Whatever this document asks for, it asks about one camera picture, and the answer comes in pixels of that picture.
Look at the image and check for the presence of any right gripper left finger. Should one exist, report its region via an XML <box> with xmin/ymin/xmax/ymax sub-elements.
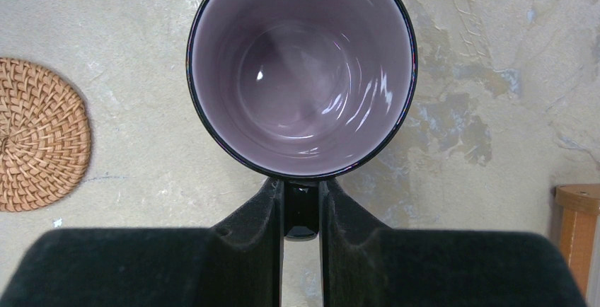
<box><xmin>1</xmin><ymin>179</ymin><xmax>284</xmax><ymax>306</ymax></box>

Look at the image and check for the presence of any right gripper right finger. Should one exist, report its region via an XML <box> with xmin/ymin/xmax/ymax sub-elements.
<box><xmin>318</xmin><ymin>180</ymin><xmax>585</xmax><ymax>306</ymax></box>

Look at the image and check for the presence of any wooden tiered shelf rack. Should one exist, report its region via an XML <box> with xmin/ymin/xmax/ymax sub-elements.
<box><xmin>553</xmin><ymin>183</ymin><xmax>599</xmax><ymax>306</ymax></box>

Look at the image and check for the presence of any pink purple mug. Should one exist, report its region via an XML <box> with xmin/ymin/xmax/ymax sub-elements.
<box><xmin>186</xmin><ymin>0</ymin><xmax>417</xmax><ymax>240</ymax></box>

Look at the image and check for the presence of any woven rattan coaster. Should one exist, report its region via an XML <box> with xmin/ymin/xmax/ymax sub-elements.
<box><xmin>1</xmin><ymin>57</ymin><xmax>91</xmax><ymax>212</ymax></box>

